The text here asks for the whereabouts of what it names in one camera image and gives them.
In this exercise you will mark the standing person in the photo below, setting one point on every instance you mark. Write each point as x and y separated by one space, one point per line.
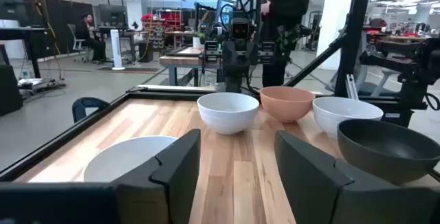
287 11

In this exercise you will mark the black hook on table frame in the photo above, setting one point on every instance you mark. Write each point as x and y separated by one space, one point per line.
80 109

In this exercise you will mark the white ribbed bowl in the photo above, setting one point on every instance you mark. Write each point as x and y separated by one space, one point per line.
227 117

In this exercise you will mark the black monitor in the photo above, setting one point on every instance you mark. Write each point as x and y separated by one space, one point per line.
111 14

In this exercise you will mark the black desk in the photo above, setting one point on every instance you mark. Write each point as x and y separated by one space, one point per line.
20 31

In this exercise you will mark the black bowl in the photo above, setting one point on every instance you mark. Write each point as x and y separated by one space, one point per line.
385 162

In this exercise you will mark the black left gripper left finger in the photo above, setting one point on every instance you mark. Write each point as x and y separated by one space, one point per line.
172 182

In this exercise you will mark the wooden workbench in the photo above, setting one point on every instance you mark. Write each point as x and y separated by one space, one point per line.
178 61

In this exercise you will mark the black cabinet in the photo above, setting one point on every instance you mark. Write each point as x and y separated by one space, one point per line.
8 90

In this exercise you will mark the black rig post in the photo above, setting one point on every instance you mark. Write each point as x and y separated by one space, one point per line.
354 28

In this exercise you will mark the white tower fan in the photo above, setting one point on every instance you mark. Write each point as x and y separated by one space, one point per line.
117 48

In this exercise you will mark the dark floor mat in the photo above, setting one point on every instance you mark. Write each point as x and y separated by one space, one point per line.
137 69

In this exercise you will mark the black partition panel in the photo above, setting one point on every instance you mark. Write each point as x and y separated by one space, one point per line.
65 21

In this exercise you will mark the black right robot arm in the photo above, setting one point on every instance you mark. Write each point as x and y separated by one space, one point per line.
235 84

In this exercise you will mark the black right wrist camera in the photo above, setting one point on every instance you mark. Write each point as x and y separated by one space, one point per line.
240 30

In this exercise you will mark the potted plant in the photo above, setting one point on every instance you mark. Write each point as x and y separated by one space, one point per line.
196 42

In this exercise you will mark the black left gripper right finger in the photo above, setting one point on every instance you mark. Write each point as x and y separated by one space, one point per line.
309 182

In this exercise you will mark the red shelf rack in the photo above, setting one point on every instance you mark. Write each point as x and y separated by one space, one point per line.
168 19

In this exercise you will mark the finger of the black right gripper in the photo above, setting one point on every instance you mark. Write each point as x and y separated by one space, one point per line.
212 52
267 52

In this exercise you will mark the blue lit screen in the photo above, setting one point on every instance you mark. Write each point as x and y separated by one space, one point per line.
225 5

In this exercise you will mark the black background robot arm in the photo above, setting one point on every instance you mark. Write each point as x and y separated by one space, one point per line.
409 69

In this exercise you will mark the seated person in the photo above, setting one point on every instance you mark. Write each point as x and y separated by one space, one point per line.
90 35

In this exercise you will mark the black bin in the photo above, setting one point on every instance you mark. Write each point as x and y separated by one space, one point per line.
146 52

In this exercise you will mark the grey office chair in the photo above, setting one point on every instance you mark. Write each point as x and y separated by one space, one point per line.
73 33

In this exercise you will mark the light grey ribbed bowl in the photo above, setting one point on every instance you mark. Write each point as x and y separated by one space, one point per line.
330 117

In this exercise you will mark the black diagonal rig brace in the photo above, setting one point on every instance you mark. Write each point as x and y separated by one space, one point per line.
316 62

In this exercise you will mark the peach bowl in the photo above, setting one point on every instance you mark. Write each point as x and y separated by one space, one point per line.
287 109

